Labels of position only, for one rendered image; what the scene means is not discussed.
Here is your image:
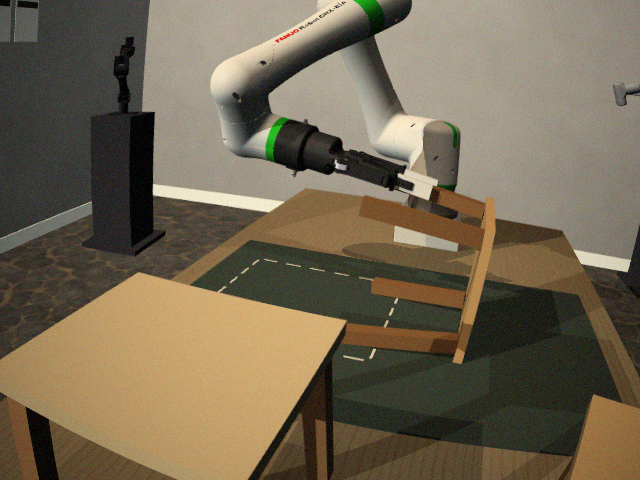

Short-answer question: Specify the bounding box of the dark green floor mat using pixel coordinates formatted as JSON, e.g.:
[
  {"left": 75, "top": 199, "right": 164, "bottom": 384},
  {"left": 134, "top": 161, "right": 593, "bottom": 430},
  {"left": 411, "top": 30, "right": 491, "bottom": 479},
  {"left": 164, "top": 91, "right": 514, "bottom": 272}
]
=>
[{"left": 190, "top": 240, "right": 622, "bottom": 457}]

